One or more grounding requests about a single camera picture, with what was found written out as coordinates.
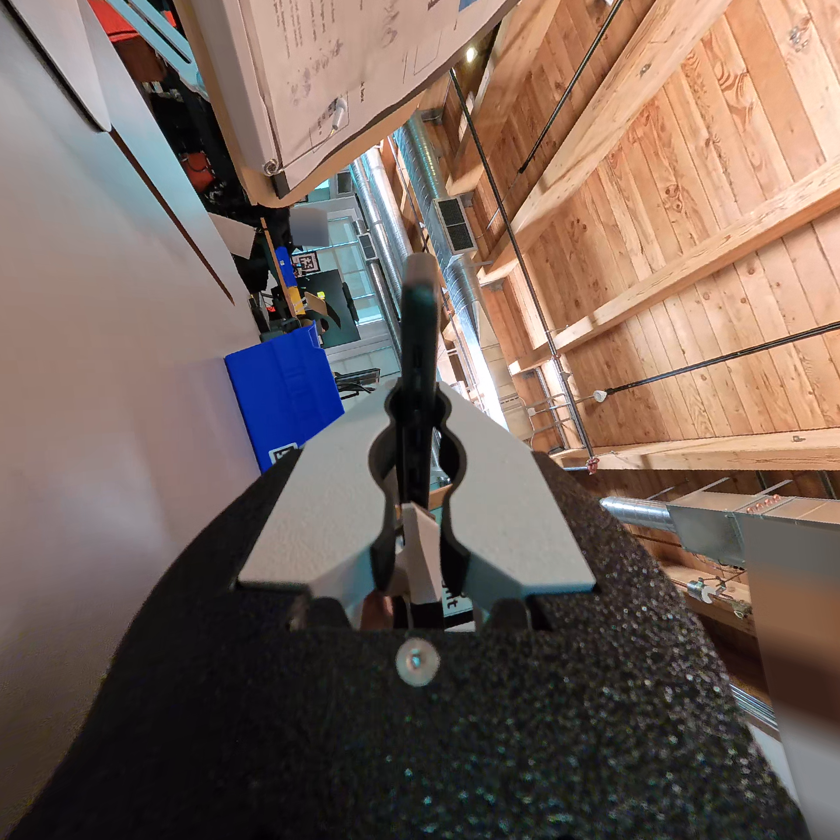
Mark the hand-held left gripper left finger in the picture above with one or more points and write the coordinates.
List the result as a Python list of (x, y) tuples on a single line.
[(315, 518)]

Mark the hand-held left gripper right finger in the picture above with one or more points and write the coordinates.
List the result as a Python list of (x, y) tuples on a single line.
[(518, 512)]

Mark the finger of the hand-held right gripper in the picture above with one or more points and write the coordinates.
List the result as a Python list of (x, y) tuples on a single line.
[(420, 558)]

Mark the blue plastic bin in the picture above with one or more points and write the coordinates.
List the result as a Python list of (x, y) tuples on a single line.
[(282, 394)]

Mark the white pipe clamp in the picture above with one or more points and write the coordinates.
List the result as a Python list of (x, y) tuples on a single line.
[(705, 590)]

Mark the black monitor screen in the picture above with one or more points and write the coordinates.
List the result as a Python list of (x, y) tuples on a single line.
[(331, 308)]

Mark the black ceiling pipe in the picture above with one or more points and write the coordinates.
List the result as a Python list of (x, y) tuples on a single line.
[(518, 262)]

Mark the black ceiling rod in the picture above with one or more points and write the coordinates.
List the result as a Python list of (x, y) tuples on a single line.
[(571, 85), (722, 358)]

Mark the black and white marker tag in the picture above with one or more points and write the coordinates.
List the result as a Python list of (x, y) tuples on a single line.
[(305, 262)]

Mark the white air vent grille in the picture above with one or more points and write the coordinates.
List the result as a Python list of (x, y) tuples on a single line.
[(455, 226)]

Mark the black shelf rack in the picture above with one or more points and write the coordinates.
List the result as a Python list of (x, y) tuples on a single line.
[(170, 105)]

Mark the wood-framed whiteboard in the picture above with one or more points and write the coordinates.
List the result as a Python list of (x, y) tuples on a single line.
[(341, 65)]

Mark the red plastic bin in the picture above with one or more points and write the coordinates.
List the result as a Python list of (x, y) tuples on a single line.
[(131, 16)]

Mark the rectangular metal duct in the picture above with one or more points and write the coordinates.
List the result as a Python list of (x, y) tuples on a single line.
[(754, 525)]

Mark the thin silver ventilation duct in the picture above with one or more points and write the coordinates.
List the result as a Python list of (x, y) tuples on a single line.
[(377, 216)]

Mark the silver spiral ventilation duct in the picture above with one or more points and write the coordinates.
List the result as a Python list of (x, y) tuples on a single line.
[(420, 170)]

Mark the white wall panel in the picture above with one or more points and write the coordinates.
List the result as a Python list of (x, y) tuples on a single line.
[(65, 59)]

